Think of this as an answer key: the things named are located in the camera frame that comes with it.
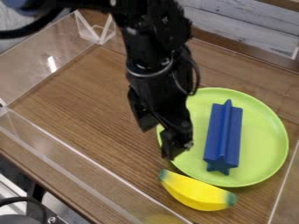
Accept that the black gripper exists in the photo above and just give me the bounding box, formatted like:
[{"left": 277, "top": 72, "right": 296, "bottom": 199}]
[{"left": 125, "top": 69, "right": 193, "bottom": 160}]

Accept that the yellow toy banana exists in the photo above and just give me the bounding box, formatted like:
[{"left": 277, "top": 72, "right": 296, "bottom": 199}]
[{"left": 158, "top": 169, "right": 237, "bottom": 211}]

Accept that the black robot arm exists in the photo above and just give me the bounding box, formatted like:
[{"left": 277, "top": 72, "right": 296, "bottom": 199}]
[{"left": 0, "top": 0, "right": 200, "bottom": 160}]

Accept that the blue star-shaped block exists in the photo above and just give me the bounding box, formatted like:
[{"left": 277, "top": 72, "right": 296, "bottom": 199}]
[{"left": 202, "top": 99, "right": 242, "bottom": 175}]

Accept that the clear acrylic tray enclosure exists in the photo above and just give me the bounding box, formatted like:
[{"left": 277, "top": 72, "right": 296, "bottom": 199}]
[{"left": 0, "top": 11, "right": 299, "bottom": 224}]

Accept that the black metal bracket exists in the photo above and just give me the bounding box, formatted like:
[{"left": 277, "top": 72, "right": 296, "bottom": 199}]
[{"left": 25, "top": 183, "right": 68, "bottom": 224}]

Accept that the black cable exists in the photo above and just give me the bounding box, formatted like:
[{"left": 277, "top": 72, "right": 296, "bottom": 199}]
[{"left": 0, "top": 196, "right": 48, "bottom": 224}]

